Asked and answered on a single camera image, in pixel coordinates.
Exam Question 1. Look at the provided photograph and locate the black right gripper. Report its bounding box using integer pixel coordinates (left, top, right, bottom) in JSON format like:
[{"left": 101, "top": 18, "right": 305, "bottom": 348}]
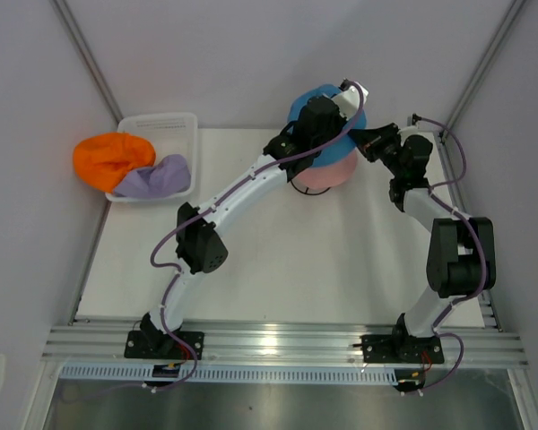
[{"left": 346, "top": 124, "right": 404, "bottom": 178}]

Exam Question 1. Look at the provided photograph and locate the blue bucket hat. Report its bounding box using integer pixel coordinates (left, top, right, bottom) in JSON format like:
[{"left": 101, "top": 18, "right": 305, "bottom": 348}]
[{"left": 287, "top": 83, "right": 367, "bottom": 168}]

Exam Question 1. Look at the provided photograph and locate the pink bucket hat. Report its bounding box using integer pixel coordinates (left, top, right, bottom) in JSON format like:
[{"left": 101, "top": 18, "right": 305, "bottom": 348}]
[{"left": 292, "top": 150, "right": 358, "bottom": 189}]

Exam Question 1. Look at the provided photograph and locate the lavender bucket hat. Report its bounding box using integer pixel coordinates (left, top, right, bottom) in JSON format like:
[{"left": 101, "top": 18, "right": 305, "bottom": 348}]
[{"left": 113, "top": 154, "right": 191, "bottom": 200}]

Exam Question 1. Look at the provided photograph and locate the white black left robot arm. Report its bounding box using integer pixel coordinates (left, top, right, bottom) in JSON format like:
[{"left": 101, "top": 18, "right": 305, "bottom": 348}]
[{"left": 140, "top": 81, "right": 369, "bottom": 359}]

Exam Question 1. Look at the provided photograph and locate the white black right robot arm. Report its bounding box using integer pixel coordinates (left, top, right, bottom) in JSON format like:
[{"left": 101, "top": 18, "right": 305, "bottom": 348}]
[{"left": 358, "top": 125, "right": 496, "bottom": 362}]

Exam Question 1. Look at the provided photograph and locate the white perforated plastic basket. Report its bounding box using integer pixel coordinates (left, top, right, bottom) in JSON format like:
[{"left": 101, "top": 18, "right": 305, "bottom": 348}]
[{"left": 105, "top": 112, "right": 199, "bottom": 203}]

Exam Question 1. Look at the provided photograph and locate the orange bucket hat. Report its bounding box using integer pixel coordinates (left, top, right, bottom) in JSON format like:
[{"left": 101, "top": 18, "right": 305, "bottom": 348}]
[{"left": 73, "top": 132, "right": 156, "bottom": 193}]

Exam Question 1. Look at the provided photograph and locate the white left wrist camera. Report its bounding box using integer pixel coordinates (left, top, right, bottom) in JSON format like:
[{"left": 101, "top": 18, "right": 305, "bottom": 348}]
[{"left": 333, "top": 80, "right": 369, "bottom": 119}]

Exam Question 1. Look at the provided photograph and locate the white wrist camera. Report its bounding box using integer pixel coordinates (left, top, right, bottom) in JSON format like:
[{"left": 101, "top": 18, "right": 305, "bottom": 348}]
[
  {"left": 398, "top": 113, "right": 424, "bottom": 134},
  {"left": 333, "top": 80, "right": 369, "bottom": 119}
]

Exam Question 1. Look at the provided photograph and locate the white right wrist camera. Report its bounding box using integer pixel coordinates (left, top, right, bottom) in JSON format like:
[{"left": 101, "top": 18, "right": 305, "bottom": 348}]
[{"left": 398, "top": 113, "right": 424, "bottom": 134}]

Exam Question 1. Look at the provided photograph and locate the black wire hat stand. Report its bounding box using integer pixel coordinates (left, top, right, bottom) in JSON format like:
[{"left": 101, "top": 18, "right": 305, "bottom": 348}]
[{"left": 291, "top": 181, "right": 330, "bottom": 196}]

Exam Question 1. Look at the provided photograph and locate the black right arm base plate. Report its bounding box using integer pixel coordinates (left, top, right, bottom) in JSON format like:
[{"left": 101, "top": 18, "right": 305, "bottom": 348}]
[{"left": 360, "top": 334, "right": 445, "bottom": 365}]

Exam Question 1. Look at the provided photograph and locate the aluminium mounting rail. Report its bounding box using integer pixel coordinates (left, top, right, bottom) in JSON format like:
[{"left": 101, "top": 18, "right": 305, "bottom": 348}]
[{"left": 41, "top": 320, "right": 529, "bottom": 369}]

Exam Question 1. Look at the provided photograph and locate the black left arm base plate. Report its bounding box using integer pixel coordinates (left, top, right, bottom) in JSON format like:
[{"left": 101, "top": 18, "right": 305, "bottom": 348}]
[{"left": 124, "top": 330, "right": 205, "bottom": 361}]

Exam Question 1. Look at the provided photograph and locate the white slotted cable duct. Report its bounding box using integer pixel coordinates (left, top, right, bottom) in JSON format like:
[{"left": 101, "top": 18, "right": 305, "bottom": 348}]
[{"left": 59, "top": 362, "right": 397, "bottom": 386}]

